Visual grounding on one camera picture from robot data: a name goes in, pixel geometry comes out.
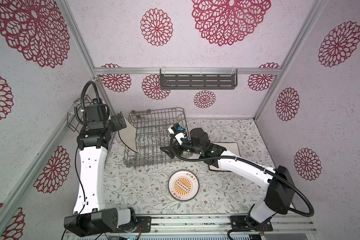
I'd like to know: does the aluminium mounting rail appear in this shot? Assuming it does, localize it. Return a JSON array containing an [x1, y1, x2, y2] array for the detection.
[[65, 213, 318, 238]]

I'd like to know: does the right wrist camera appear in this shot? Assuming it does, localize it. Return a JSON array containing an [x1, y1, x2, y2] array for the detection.
[[168, 123, 187, 145]]

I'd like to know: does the round plate orange pattern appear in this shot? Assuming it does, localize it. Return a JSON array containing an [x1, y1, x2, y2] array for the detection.
[[168, 170, 200, 202]]

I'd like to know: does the white square plate black rim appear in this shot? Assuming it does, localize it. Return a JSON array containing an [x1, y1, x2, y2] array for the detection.
[[118, 118, 138, 153]]

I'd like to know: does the grey slotted wall shelf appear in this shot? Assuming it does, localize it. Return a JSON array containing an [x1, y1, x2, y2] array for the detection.
[[159, 69, 238, 90]]

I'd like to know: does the black wire wall holder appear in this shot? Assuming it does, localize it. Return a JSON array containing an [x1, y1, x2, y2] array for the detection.
[[66, 98, 84, 133]]

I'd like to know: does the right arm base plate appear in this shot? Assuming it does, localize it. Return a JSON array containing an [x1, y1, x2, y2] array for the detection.
[[230, 215, 273, 232]]

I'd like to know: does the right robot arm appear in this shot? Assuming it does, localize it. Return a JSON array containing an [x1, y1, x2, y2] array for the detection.
[[160, 124, 315, 234]]

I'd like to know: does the grey wire dish rack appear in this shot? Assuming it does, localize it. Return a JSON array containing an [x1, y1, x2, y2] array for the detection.
[[124, 107, 188, 167]]

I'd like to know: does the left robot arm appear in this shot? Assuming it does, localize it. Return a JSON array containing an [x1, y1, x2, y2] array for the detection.
[[64, 81, 138, 237]]

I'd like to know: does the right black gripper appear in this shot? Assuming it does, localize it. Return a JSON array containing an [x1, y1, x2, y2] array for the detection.
[[161, 137, 204, 159]]

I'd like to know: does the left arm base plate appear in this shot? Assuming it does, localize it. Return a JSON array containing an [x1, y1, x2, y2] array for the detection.
[[133, 216, 152, 234]]

